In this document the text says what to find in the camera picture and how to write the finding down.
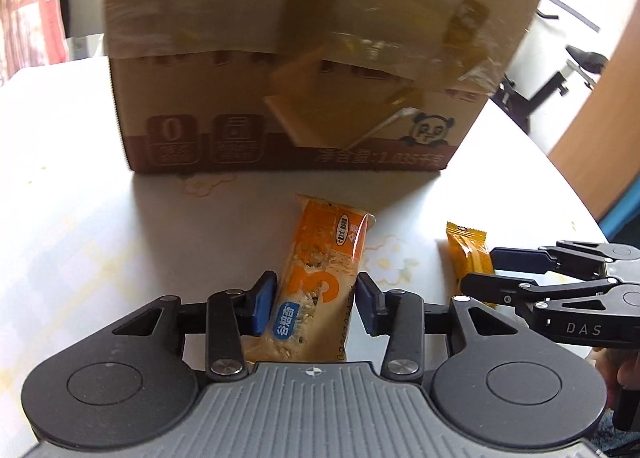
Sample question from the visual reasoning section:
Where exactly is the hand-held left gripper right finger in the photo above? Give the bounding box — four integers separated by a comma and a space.
356, 271, 521, 382

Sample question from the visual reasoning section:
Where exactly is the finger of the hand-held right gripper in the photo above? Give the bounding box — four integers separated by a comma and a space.
460, 272, 622, 319
490, 239, 640, 279

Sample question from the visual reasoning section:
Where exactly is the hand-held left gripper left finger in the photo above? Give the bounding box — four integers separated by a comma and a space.
112, 271, 279, 382

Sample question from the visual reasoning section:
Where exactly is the small orange snack packet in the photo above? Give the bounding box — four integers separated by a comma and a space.
440, 220, 497, 307

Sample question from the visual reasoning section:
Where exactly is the orange cereal bar packet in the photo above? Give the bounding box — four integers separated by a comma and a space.
240, 194, 377, 364

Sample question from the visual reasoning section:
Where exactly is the brown cardboard box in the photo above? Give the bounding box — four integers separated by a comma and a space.
102, 0, 546, 173

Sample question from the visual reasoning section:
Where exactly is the clear plastic liner bag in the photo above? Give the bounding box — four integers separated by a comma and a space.
102, 0, 546, 104

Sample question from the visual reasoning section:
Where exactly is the person's right hand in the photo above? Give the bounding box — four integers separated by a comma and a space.
594, 349, 640, 389

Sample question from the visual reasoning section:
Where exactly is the blue fabric item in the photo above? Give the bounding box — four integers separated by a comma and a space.
597, 183, 640, 245

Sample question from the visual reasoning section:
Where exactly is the blue fuzzy cloth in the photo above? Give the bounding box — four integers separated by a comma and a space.
592, 408, 640, 458

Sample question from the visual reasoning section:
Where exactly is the wooden board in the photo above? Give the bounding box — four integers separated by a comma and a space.
549, 22, 640, 223

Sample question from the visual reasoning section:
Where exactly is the black exercise bike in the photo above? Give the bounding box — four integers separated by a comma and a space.
492, 0, 612, 135

